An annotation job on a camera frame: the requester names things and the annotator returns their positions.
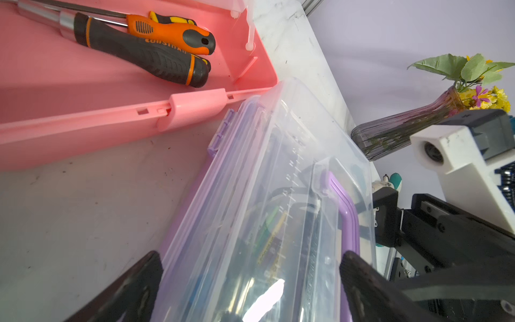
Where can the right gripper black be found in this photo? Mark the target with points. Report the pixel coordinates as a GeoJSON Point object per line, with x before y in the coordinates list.
{"type": "Point", "coordinates": [434, 234]}

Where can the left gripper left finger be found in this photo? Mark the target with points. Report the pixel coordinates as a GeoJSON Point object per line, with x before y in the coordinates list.
{"type": "Point", "coordinates": [129, 298]}

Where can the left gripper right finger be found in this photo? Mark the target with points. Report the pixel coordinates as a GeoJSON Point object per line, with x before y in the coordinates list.
{"type": "Point", "coordinates": [372, 298]}

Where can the purple toolbox clear lid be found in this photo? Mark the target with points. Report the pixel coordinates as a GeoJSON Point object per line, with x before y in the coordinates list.
{"type": "Point", "coordinates": [286, 194]}

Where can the pink toolbox clear lid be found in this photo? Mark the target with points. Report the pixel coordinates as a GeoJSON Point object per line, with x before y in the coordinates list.
{"type": "Point", "coordinates": [60, 99]}

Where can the white green work glove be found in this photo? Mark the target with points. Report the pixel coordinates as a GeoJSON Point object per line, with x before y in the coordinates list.
{"type": "Point", "coordinates": [393, 181]}

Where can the yellow flowers in vase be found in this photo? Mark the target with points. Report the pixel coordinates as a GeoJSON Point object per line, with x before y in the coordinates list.
{"type": "Point", "coordinates": [472, 88]}

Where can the black orange screwdriver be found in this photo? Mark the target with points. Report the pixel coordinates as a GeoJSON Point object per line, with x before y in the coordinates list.
{"type": "Point", "coordinates": [161, 59]}

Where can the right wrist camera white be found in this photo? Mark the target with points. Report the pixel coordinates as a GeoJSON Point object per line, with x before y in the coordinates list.
{"type": "Point", "coordinates": [472, 154]}

